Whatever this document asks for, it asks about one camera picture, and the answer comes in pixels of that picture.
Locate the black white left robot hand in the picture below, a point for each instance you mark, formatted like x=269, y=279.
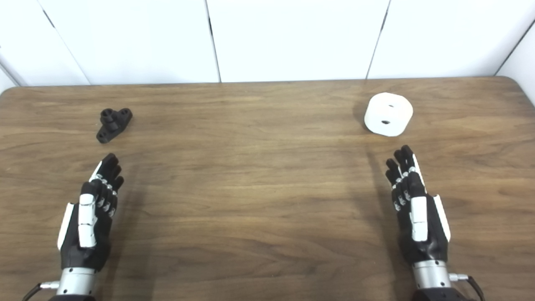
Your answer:
x=85, y=246

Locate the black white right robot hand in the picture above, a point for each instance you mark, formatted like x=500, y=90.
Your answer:
x=426, y=246

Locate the black plastic holder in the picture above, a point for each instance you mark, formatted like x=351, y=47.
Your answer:
x=112, y=124

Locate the round white plastic piece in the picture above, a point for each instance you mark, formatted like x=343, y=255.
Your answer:
x=388, y=113

